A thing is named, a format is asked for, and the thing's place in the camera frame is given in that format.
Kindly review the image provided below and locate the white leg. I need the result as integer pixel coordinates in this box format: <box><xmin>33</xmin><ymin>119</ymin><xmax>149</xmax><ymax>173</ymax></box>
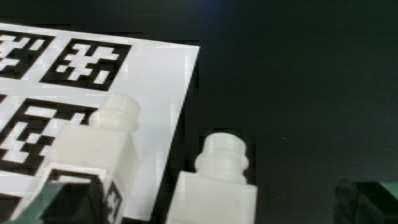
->
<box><xmin>164</xmin><ymin>133</ymin><xmax>257</xmax><ymax>224</ymax></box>
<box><xmin>10</xmin><ymin>93</ymin><xmax>143</xmax><ymax>224</ymax></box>

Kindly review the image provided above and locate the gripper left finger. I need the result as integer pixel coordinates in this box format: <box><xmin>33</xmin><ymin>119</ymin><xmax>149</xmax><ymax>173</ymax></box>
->
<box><xmin>1</xmin><ymin>182</ymin><xmax>106</xmax><ymax>224</ymax></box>

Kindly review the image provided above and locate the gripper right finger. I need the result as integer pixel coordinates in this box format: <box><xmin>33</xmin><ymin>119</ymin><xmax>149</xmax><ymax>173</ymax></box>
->
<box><xmin>332</xmin><ymin>180</ymin><xmax>398</xmax><ymax>224</ymax></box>

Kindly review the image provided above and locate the white marker sheet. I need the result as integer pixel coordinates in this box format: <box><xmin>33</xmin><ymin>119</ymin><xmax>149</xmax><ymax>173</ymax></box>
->
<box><xmin>0</xmin><ymin>23</ymin><xmax>198</xmax><ymax>223</ymax></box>

